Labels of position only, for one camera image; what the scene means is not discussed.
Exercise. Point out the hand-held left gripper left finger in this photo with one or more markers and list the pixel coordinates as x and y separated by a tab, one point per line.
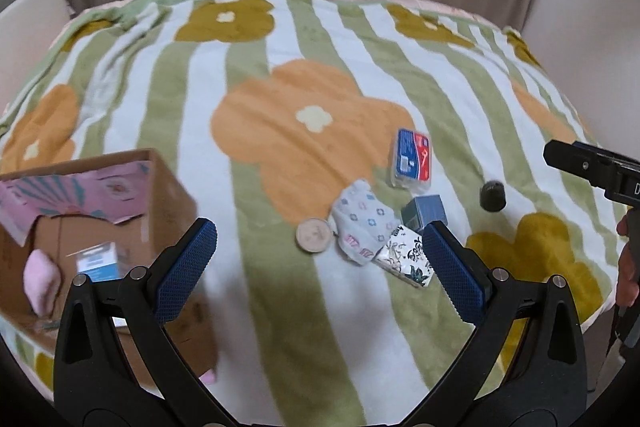
187	267

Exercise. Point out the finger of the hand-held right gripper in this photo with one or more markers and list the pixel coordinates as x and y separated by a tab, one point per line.
575	159

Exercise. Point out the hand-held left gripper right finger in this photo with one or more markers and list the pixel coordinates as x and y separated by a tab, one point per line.
452	272

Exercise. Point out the floral tissue pack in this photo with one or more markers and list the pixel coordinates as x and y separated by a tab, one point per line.
402	257

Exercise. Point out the small dark blue box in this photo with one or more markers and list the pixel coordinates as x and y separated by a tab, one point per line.
420	212

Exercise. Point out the cardboard box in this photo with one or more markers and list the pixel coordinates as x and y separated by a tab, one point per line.
170	192

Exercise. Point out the small black jar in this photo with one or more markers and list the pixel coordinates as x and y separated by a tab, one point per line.
492	196

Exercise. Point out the white patterned pouch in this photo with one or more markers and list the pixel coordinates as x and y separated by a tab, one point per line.
362	217

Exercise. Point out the red and blue packet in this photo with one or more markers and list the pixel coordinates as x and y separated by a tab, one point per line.
411	157

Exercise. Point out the round beige compact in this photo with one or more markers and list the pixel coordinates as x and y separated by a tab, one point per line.
313	234

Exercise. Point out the person's right hand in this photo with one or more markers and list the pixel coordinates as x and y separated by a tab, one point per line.
627	282

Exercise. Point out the white and blue carton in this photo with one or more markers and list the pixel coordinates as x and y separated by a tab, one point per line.
100	262

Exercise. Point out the pink plush sock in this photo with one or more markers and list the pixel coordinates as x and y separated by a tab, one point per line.
42	279

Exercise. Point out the striped floral blanket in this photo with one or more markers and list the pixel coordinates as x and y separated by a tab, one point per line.
300	107

